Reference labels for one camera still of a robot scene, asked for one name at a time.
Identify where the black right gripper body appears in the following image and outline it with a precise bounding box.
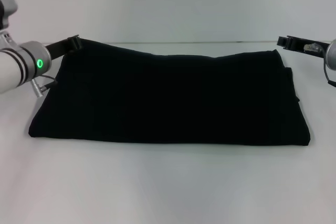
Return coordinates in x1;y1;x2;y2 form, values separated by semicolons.
287;35;331;59

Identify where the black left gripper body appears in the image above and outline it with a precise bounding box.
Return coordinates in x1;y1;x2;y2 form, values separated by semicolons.
44;34;79;60

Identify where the black t-shirt with white print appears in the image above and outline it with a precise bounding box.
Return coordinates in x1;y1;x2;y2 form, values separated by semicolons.
28;39;312;147

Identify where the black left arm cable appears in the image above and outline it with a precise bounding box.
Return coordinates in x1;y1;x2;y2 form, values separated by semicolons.
30;75;59;91

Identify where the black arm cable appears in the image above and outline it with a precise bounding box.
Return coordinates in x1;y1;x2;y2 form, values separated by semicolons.
321;58;336;88
30;75;59;91

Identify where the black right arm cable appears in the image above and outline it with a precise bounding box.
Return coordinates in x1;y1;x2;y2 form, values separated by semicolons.
321;58;336;88

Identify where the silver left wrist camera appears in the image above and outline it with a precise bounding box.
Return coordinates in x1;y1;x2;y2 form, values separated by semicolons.
0;0;19;49

